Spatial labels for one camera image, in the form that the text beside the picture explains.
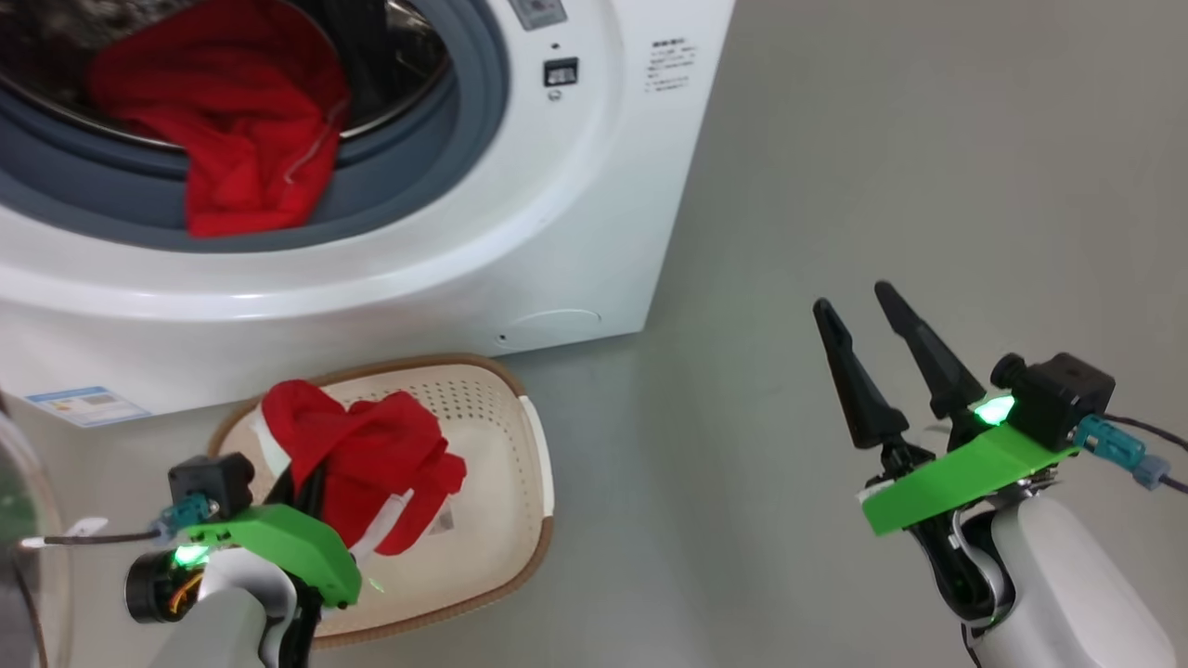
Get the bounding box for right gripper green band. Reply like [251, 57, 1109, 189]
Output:
[813, 281, 1082, 624]

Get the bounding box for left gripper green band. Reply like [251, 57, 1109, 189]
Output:
[181, 462, 363, 610]

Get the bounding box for red garment with white trim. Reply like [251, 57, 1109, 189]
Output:
[255, 379, 468, 558]

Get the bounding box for transparent washer door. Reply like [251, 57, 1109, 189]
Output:
[0, 399, 73, 668]

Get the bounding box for plain red garment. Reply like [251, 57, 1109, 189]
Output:
[88, 0, 352, 238]

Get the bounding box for cream laundry basket brown rim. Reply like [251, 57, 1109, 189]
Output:
[206, 354, 556, 649]

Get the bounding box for white front-load washing machine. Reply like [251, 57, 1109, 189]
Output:
[0, 0, 736, 428]

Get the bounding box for white warning text label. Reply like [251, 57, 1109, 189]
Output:
[645, 37, 695, 94]

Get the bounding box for stainless steel washing machine drum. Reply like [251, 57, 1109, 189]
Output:
[0, 0, 453, 149]

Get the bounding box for blue energy label sticker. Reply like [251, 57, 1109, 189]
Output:
[26, 386, 149, 428]

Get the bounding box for grey warning sticker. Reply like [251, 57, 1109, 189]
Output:
[509, 0, 568, 32]

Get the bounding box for left camera cable teal plug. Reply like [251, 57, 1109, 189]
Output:
[19, 495, 220, 548]

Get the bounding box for camera cable teal plug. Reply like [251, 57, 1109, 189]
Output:
[1072, 414, 1188, 495]
[19, 495, 220, 548]

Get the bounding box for right camera cable teal plug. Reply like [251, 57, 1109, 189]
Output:
[1072, 414, 1188, 495]

